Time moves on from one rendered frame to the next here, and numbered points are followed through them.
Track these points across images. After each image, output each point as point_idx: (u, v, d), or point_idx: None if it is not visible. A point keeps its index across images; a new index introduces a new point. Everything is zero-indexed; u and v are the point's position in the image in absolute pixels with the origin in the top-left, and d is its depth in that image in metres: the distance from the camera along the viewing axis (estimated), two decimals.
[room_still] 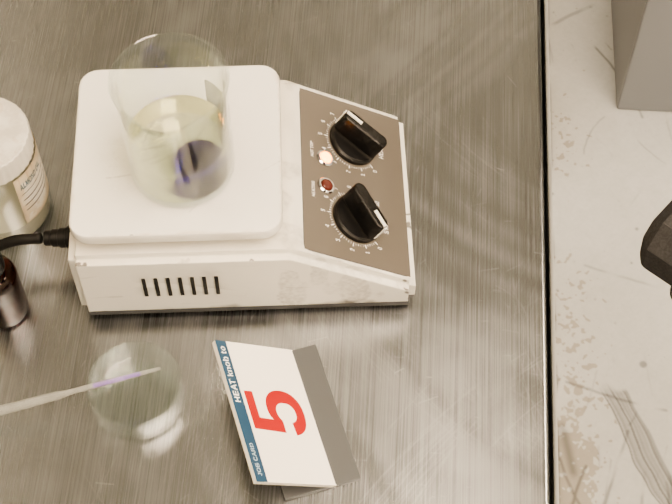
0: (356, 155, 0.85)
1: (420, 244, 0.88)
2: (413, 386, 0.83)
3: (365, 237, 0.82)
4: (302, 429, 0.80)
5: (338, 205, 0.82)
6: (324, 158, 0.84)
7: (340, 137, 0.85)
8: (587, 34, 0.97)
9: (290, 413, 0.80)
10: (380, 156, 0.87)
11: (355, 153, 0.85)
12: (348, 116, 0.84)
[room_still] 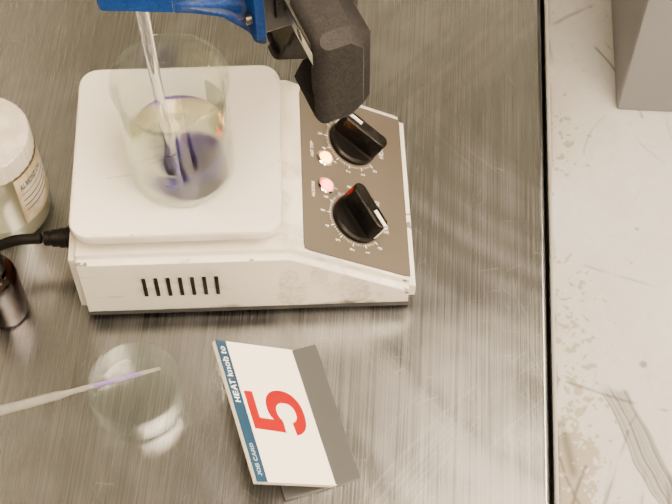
0: (356, 155, 0.85)
1: (420, 244, 0.88)
2: (413, 386, 0.83)
3: (365, 237, 0.82)
4: (302, 429, 0.80)
5: (338, 205, 0.82)
6: (324, 158, 0.84)
7: (340, 137, 0.85)
8: (587, 34, 0.97)
9: (290, 413, 0.80)
10: (380, 156, 0.87)
11: (355, 153, 0.85)
12: (348, 116, 0.84)
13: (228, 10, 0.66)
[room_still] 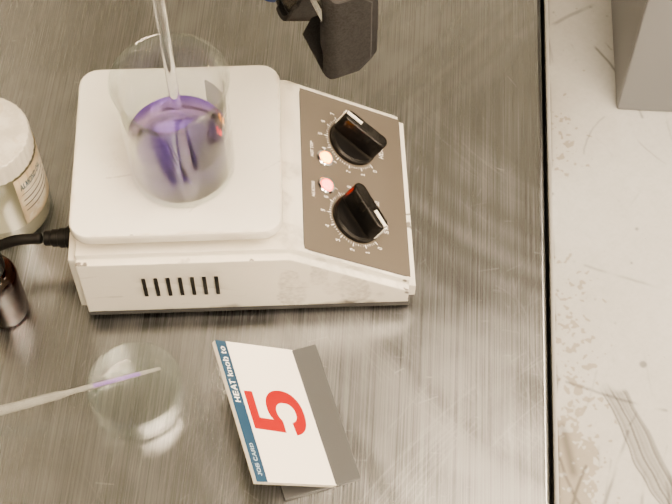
0: (356, 155, 0.85)
1: (420, 244, 0.88)
2: (413, 386, 0.83)
3: (365, 237, 0.82)
4: (302, 429, 0.80)
5: (338, 205, 0.82)
6: (324, 158, 0.84)
7: (340, 137, 0.85)
8: (587, 34, 0.97)
9: (290, 413, 0.80)
10: (380, 156, 0.87)
11: (355, 153, 0.85)
12: (348, 116, 0.84)
13: None
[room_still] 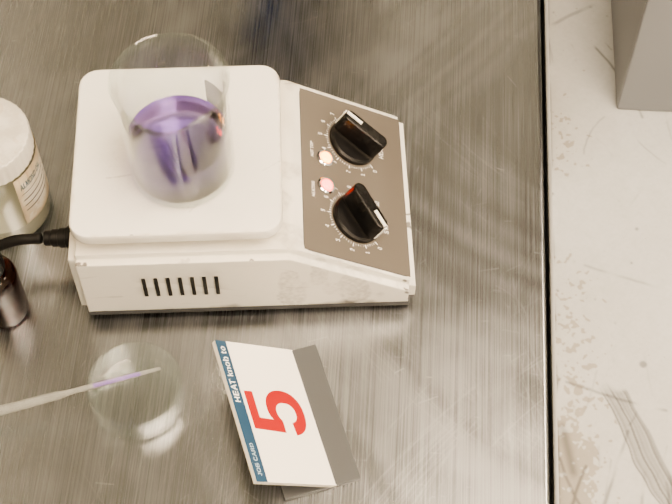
0: (356, 155, 0.85)
1: (420, 244, 0.88)
2: (413, 386, 0.83)
3: (365, 237, 0.82)
4: (302, 429, 0.80)
5: (338, 205, 0.82)
6: (324, 158, 0.84)
7: (340, 137, 0.85)
8: (587, 34, 0.97)
9: (290, 413, 0.80)
10: (380, 156, 0.87)
11: (355, 153, 0.85)
12: (348, 116, 0.84)
13: None
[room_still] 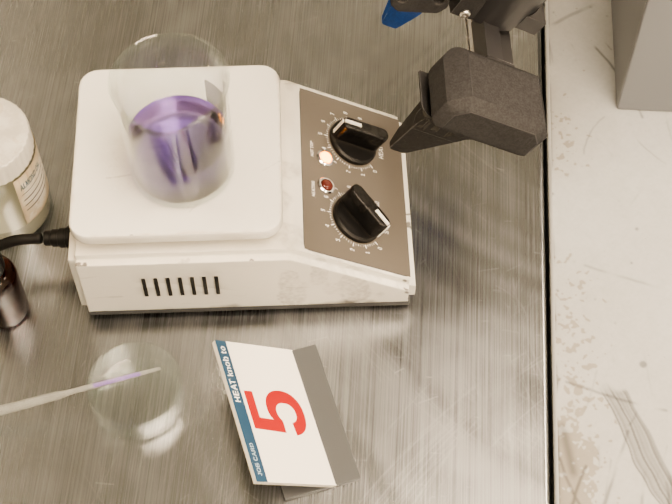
0: (363, 155, 0.85)
1: (420, 244, 0.88)
2: (413, 386, 0.83)
3: (369, 237, 0.82)
4: (302, 429, 0.80)
5: (338, 209, 0.82)
6: (324, 158, 0.84)
7: (343, 144, 0.85)
8: (587, 34, 0.97)
9: (290, 413, 0.80)
10: (380, 156, 0.87)
11: (362, 154, 0.85)
12: (348, 124, 0.84)
13: None
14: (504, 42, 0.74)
